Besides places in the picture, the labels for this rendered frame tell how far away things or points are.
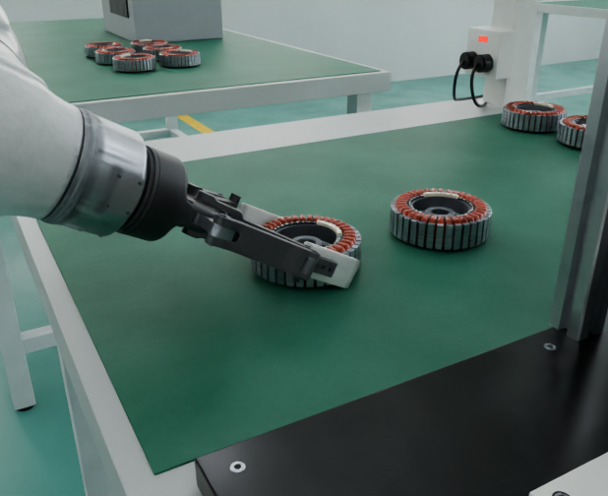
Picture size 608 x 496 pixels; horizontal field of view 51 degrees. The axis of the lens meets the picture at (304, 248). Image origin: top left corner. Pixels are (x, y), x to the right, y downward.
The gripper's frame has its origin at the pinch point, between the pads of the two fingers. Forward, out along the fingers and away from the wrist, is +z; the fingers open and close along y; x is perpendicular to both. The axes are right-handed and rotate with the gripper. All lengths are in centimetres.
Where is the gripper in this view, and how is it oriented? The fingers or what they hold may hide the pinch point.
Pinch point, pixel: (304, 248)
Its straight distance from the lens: 65.4
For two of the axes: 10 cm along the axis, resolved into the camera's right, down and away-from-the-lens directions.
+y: 5.6, 3.5, -7.5
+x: 4.1, -9.0, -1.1
